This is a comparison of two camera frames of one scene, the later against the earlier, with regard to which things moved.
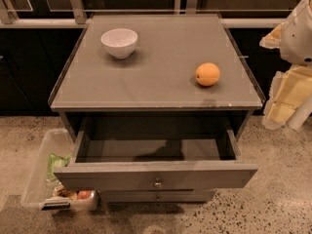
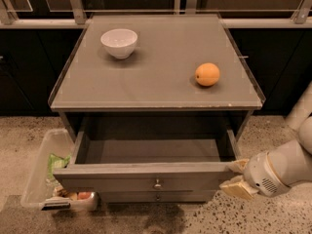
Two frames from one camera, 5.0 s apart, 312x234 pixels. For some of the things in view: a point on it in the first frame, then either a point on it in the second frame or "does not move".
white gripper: [297, 38] -> [260, 174]
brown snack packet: [61, 191] does not move
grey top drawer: [159, 159] does not move
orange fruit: [208, 74] does not move
